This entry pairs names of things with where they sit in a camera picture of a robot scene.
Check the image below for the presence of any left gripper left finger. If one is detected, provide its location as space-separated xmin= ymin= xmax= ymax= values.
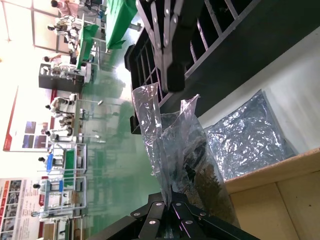
xmin=87 ymin=193 xmax=167 ymax=240

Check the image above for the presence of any long white table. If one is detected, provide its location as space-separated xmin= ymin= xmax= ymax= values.
xmin=74 ymin=98 xmax=103 ymax=143

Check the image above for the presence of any tall black cabinet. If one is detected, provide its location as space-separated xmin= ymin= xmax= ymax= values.
xmin=38 ymin=63 xmax=85 ymax=92

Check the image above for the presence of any wall poster with photo row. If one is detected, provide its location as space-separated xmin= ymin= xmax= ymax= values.
xmin=0 ymin=178 xmax=48 ymax=240

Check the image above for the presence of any green cloth table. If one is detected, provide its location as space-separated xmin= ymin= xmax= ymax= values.
xmin=105 ymin=0 xmax=138 ymax=51
xmin=76 ymin=23 xmax=101 ymax=71

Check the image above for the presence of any wall poster with purple photos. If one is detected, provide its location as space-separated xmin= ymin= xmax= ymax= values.
xmin=2 ymin=86 xmax=58 ymax=153

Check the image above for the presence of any pipe frame workbench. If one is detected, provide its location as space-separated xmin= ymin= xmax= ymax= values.
xmin=39 ymin=214 xmax=86 ymax=240

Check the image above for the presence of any pipe rack with blue bin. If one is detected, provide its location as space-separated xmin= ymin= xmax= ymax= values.
xmin=37 ymin=149 xmax=87 ymax=176

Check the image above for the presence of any black slotted container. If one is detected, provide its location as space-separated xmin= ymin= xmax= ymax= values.
xmin=124 ymin=0 xmax=320 ymax=136

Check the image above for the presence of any translucent antistatic bag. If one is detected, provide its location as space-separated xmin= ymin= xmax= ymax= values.
xmin=131 ymin=83 xmax=237 ymax=226

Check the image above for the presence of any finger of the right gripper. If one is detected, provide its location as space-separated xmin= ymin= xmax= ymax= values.
xmin=136 ymin=0 xmax=167 ymax=90
xmin=163 ymin=0 xmax=203 ymax=93

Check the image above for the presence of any brown cardboard box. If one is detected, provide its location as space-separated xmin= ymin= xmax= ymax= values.
xmin=223 ymin=147 xmax=320 ymax=240

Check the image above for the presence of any person in pale clothes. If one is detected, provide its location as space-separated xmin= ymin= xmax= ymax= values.
xmin=50 ymin=0 xmax=78 ymax=15

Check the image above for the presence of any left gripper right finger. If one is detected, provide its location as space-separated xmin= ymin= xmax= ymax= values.
xmin=169 ymin=193 xmax=261 ymax=240

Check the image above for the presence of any white pipe rack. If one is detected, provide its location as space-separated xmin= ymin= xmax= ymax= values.
xmin=39 ymin=176 xmax=87 ymax=218

